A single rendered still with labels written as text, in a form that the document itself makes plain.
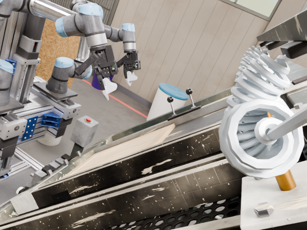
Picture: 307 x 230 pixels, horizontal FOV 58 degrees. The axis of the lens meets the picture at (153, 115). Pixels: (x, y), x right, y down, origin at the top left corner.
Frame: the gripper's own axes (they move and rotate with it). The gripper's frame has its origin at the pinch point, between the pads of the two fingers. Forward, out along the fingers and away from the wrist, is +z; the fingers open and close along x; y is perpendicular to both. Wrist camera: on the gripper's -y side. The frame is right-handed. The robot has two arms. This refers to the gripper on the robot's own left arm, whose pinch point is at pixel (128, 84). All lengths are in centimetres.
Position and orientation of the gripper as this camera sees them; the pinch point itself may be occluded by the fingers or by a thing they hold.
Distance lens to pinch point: 171.9
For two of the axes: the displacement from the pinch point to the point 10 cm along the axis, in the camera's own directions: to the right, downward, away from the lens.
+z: 0.4, 9.8, 2.0
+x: 4.1, -2.0, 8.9
